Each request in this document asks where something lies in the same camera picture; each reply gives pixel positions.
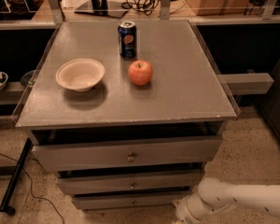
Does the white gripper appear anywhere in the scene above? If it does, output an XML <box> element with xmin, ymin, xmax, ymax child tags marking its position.
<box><xmin>174</xmin><ymin>196</ymin><xmax>201</xmax><ymax>224</ymax></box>

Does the grey bottom drawer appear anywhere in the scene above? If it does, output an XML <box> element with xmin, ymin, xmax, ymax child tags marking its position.
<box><xmin>72</xmin><ymin>189</ymin><xmax>191</xmax><ymax>210</ymax></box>

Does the grey drawer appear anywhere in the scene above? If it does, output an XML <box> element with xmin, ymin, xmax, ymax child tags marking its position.
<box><xmin>57</xmin><ymin>169</ymin><xmax>204</xmax><ymax>195</ymax></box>
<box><xmin>33</xmin><ymin>135</ymin><xmax>222</xmax><ymax>172</ymax></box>
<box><xmin>72</xmin><ymin>189</ymin><xmax>191</xmax><ymax>210</ymax></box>

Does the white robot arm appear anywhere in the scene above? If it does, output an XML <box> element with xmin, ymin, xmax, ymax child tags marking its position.
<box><xmin>174</xmin><ymin>178</ymin><xmax>280</xmax><ymax>224</ymax></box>

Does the grey top drawer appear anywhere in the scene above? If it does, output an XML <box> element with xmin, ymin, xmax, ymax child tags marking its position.
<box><xmin>33</xmin><ymin>135</ymin><xmax>222</xmax><ymax>172</ymax></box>

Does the grey drawer cabinet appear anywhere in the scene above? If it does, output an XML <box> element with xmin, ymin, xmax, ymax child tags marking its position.
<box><xmin>18</xmin><ymin>20</ymin><xmax>235</xmax><ymax>199</ymax></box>

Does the grey middle drawer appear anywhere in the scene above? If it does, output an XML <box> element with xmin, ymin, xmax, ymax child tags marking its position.
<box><xmin>57</xmin><ymin>169</ymin><xmax>204</xmax><ymax>195</ymax></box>

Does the grey metal shelf beam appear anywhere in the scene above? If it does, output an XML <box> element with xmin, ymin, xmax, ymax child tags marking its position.
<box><xmin>217</xmin><ymin>73</ymin><xmax>274</xmax><ymax>95</ymax></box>

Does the red apple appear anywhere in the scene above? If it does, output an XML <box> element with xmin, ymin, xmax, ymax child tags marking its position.
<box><xmin>128</xmin><ymin>60</ymin><xmax>153</xmax><ymax>86</ymax></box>

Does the beige paper bowl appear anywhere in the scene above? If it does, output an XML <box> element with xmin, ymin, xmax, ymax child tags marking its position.
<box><xmin>55</xmin><ymin>58</ymin><xmax>105</xmax><ymax>91</ymax></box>

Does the black bar on floor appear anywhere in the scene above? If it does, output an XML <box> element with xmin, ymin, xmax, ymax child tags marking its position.
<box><xmin>0</xmin><ymin>138</ymin><xmax>33</xmax><ymax>216</ymax></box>

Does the blue Pepsi can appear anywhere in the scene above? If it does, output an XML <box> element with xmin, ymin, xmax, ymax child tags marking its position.
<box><xmin>118</xmin><ymin>21</ymin><xmax>137</xmax><ymax>59</ymax></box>

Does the dark bowl on shelf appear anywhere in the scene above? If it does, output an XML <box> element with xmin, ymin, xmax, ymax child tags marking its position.
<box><xmin>20</xmin><ymin>70</ymin><xmax>38</xmax><ymax>88</ymax></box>

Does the black monitor stand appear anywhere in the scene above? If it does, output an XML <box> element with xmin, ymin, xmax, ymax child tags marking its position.
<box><xmin>75</xmin><ymin>0</ymin><xmax>128</xmax><ymax>19</ymax></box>

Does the thin black floor cable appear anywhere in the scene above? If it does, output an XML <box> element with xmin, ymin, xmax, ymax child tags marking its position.
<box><xmin>0</xmin><ymin>137</ymin><xmax>66</xmax><ymax>224</ymax></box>

